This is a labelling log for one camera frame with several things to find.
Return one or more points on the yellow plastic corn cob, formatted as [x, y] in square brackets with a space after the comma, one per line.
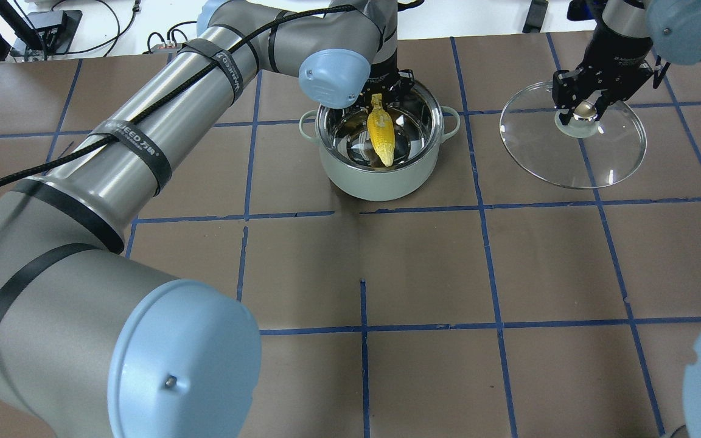
[381, 131]

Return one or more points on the glass pot lid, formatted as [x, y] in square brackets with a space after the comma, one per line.
[585, 154]

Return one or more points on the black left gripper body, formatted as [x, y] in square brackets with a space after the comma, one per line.
[385, 63]

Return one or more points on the pale green cooking pot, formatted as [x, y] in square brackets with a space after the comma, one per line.
[420, 126]

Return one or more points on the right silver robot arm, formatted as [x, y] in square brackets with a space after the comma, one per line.
[674, 26]

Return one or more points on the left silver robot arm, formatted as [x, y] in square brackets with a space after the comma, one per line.
[96, 344]

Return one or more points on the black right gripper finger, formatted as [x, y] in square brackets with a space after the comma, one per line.
[566, 112]
[605, 100]

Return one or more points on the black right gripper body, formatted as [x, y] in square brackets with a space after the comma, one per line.
[611, 53]

